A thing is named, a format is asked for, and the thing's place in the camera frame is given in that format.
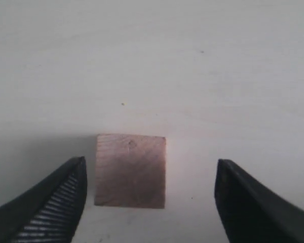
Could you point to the small pale wooden cube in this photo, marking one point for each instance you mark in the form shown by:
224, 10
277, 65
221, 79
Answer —
130, 171

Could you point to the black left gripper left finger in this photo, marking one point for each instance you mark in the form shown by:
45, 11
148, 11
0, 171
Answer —
51, 210

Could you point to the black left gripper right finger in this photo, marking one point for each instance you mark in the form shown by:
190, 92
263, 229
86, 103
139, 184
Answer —
250, 212

